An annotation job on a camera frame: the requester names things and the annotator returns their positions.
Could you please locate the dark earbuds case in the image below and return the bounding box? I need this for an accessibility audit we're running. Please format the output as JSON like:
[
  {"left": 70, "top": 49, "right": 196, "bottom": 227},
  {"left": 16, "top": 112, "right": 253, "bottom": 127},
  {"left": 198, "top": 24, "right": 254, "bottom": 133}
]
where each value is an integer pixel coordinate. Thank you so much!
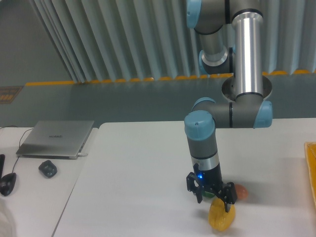
[{"left": 39, "top": 160, "right": 58, "bottom": 178}]

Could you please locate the black computer mouse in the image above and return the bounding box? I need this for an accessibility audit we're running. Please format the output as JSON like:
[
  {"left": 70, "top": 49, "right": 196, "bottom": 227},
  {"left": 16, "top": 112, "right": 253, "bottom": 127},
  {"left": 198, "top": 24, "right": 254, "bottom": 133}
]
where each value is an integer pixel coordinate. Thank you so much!
[{"left": 0, "top": 172, "right": 17, "bottom": 197}]

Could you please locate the brown egg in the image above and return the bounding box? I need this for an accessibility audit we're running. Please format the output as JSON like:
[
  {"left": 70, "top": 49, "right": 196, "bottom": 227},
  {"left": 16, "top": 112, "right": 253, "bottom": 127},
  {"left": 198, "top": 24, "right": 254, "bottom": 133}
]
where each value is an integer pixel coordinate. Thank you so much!
[{"left": 235, "top": 184, "right": 248, "bottom": 200}]

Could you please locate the black stick object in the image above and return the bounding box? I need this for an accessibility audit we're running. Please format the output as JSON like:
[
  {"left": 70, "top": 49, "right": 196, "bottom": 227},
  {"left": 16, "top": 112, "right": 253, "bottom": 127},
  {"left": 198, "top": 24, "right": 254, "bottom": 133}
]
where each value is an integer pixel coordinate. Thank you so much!
[{"left": 0, "top": 154, "right": 5, "bottom": 179}]

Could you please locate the yellow bell pepper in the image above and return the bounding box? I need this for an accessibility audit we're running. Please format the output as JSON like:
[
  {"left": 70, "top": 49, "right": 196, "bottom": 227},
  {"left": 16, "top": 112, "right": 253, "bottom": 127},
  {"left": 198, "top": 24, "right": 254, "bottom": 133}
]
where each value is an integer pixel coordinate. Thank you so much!
[{"left": 208, "top": 198, "right": 236, "bottom": 232}]

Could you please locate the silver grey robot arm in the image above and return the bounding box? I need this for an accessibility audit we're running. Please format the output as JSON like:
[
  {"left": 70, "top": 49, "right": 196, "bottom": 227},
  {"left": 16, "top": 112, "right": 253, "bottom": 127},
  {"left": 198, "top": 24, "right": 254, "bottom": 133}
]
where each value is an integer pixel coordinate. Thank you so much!
[{"left": 184, "top": 0, "right": 273, "bottom": 212}]

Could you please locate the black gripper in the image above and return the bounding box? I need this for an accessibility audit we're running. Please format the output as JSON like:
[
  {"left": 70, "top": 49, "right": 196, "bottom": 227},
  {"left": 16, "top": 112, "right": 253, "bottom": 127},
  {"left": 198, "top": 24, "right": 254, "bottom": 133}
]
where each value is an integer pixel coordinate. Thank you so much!
[{"left": 186, "top": 163, "right": 237, "bottom": 213}]

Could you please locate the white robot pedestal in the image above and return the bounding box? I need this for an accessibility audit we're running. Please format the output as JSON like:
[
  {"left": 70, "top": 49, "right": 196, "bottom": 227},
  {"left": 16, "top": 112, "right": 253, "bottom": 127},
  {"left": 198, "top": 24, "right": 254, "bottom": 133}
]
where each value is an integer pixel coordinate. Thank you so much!
[{"left": 222, "top": 76, "right": 273, "bottom": 101}]

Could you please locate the green bell pepper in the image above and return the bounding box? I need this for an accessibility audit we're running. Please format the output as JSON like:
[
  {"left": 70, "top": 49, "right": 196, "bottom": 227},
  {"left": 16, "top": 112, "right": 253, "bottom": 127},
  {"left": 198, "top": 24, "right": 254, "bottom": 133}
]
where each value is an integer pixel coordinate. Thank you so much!
[{"left": 202, "top": 191, "right": 215, "bottom": 198}]

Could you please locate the black mouse cable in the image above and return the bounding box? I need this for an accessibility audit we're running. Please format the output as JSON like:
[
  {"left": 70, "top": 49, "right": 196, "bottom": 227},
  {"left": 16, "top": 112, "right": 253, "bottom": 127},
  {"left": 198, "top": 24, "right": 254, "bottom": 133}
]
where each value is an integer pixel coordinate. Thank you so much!
[{"left": 0, "top": 125, "right": 34, "bottom": 175}]

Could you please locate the yellow plastic basket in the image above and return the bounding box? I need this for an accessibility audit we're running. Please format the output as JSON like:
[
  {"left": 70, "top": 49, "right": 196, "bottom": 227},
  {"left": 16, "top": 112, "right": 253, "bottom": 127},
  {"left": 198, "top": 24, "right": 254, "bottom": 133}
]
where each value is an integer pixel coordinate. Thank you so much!
[{"left": 304, "top": 142, "right": 316, "bottom": 197}]

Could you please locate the grey pleated curtain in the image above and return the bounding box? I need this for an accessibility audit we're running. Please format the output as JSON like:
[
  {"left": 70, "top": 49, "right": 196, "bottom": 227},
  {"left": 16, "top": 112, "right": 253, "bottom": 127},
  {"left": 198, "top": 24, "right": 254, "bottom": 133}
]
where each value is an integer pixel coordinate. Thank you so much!
[{"left": 32, "top": 0, "right": 316, "bottom": 83}]

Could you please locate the silver closed laptop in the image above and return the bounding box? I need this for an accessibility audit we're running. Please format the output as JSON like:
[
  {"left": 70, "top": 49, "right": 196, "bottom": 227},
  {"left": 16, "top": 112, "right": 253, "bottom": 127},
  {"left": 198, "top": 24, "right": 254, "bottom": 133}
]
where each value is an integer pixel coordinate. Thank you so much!
[{"left": 16, "top": 120, "right": 94, "bottom": 159}]

